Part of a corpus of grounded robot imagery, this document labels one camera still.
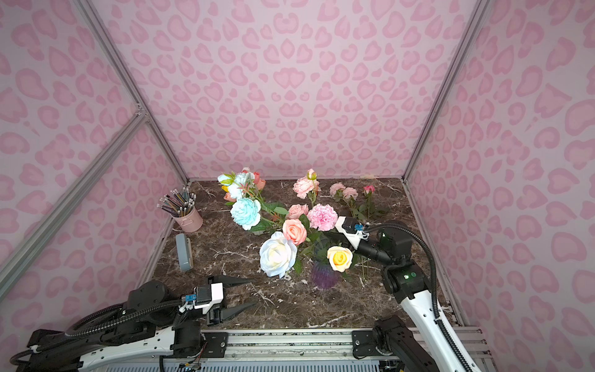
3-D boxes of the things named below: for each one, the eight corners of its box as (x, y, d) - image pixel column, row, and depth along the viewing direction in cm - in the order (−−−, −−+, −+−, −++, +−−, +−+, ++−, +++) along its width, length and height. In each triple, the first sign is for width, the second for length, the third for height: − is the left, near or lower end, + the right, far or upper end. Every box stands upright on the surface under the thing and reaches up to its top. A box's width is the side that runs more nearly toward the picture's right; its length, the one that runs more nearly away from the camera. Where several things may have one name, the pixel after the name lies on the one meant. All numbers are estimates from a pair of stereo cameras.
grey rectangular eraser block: (183, 273, 91) (177, 267, 87) (181, 241, 100) (175, 234, 96) (194, 269, 92) (189, 263, 88) (191, 238, 101) (185, 231, 97)
